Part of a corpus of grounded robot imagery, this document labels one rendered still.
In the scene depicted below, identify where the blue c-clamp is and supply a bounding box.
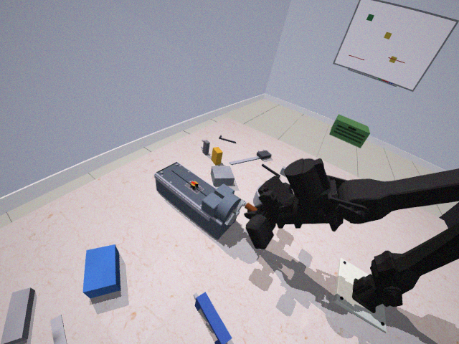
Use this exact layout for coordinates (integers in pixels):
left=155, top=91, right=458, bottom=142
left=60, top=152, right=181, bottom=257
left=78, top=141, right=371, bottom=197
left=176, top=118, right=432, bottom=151
left=194, top=292, right=232, bottom=344

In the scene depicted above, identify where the yellow rectangular bar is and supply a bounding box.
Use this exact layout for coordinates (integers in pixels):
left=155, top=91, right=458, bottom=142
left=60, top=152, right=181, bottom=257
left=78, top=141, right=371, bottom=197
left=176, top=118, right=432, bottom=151
left=211, top=147, right=223, bottom=165

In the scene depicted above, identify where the blue rectangular block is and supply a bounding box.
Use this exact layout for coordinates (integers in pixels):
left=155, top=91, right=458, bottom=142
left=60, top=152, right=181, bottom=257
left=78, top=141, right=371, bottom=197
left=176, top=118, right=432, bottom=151
left=83, top=244, right=120, bottom=298

